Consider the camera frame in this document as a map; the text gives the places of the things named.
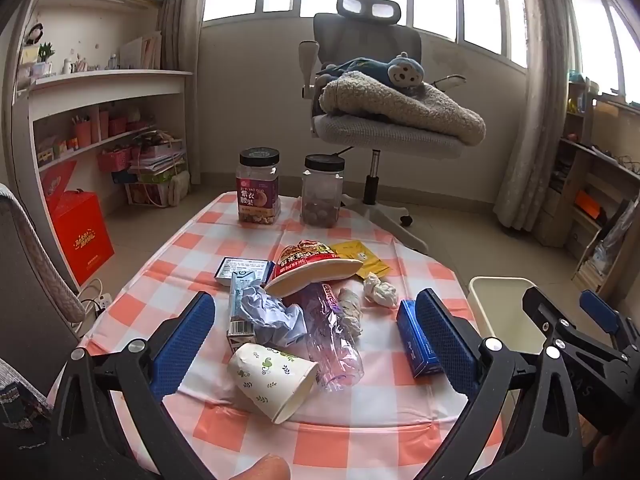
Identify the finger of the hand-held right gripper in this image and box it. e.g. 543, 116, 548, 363
521, 286, 626, 376
579, 289, 640, 356

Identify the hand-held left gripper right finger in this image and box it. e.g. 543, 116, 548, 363
415, 288, 586, 480

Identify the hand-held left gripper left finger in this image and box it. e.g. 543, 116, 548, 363
50, 291, 216, 480

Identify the dark blue box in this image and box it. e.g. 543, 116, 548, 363
396, 299, 444, 379

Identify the white trash bin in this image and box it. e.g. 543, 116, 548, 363
467, 276, 551, 356

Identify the pale blue drink carton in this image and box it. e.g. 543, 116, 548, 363
227, 270, 271, 358

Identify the leaf print paper cup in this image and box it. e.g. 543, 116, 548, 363
227, 342, 321, 424

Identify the white tissue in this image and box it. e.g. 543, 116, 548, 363
362, 272, 399, 308

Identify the pale blue paper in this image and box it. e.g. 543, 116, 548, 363
237, 282, 308, 348

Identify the small blue white box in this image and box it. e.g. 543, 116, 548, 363
215, 257, 274, 287

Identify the stained white wrapper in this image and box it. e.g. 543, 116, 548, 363
334, 287, 364, 342

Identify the clear plastic bottle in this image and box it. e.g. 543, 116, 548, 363
282, 282, 364, 392

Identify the yellow snack packet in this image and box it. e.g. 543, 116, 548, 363
330, 241, 391, 277

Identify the red instant noodle cup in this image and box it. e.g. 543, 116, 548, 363
264, 240, 364, 299

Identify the silver folded umbrella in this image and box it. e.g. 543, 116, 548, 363
590, 200, 636, 276

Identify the orange white checked tablecloth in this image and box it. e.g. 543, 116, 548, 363
82, 191, 506, 480

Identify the orange box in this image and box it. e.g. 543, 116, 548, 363
575, 190, 603, 218

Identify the nut jar with purple label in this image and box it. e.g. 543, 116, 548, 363
236, 147, 282, 226

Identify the grey fabric chair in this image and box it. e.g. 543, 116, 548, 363
0, 184, 87, 396

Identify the dark patterned cloth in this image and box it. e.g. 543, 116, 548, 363
0, 360, 53, 453

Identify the beige lace curtain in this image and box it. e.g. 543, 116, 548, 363
156, 0, 210, 186
492, 0, 576, 233

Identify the pile of paper bags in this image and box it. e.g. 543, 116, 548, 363
125, 130, 192, 208

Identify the wooden shelf unit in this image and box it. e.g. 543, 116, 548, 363
535, 75, 640, 311

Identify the clear jar with brown balls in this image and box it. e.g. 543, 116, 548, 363
300, 155, 346, 228

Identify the pink basket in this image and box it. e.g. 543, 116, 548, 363
97, 150, 132, 172

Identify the red flat box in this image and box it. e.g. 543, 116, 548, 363
40, 160, 78, 201

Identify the beige fleece blanket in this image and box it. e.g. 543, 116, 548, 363
319, 71, 487, 147

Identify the white bookshelf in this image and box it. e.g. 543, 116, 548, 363
10, 0, 196, 286

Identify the narrow side window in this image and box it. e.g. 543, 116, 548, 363
570, 0, 640, 106

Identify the blue monkey plush toy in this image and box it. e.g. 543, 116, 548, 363
316, 52, 426, 96

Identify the grey office chair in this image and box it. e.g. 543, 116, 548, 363
298, 0, 473, 256

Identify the white cable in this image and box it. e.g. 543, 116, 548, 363
74, 280, 103, 332

